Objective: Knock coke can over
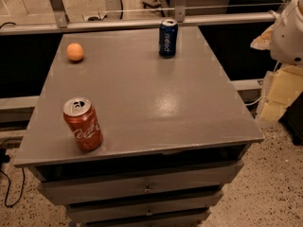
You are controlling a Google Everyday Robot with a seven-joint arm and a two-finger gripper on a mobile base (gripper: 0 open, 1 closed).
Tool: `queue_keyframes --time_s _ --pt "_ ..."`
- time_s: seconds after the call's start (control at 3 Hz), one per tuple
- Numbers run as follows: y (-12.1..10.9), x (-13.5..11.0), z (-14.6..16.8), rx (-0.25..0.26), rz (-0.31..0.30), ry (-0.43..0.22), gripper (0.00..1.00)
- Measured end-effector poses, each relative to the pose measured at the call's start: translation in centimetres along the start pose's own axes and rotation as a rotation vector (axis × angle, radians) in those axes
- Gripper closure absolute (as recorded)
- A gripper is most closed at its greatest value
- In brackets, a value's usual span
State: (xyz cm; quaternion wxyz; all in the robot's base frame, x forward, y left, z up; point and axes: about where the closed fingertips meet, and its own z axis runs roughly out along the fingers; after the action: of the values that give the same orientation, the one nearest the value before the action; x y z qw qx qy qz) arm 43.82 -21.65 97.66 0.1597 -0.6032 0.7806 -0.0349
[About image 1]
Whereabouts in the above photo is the red Coca-Cola can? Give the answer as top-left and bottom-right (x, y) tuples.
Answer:
(63, 97), (102, 151)

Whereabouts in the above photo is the orange fruit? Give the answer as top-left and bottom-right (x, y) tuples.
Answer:
(66, 44), (84, 61)

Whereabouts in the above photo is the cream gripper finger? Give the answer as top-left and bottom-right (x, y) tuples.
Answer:
(258, 65), (303, 122)
(250, 26), (273, 50)

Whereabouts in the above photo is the bottom grey drawer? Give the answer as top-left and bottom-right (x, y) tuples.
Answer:
(85, 208), (210, 227)

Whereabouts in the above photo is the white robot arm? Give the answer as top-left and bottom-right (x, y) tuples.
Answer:
(250, 0), (303, 122)

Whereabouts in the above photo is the middle grey drawer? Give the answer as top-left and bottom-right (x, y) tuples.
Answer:
(67, 189), (223, 223)

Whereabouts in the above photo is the blue Pepsi can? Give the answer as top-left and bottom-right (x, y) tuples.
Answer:
(159, 19), (178, 58)

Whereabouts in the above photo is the grey metal railing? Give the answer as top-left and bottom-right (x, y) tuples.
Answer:
(0, 0), (303, 36)

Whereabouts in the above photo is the top grey drawer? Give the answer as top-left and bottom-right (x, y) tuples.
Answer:
(38, 160), (243, 205)

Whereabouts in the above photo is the grey drawer cabinet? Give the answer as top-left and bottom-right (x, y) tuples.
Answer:
(13, 26), (265, 227)

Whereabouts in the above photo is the black floor cable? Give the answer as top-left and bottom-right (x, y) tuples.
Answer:
(0, 138), (26, 209)

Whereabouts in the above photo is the grey drawer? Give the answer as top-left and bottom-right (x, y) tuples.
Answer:
(67, 189), (223, 223)
(85, 208), (210, 227)
(38, 160), (243, 205)

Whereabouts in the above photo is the white cable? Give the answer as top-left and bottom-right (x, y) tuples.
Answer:
(244, 60), (280, 108)

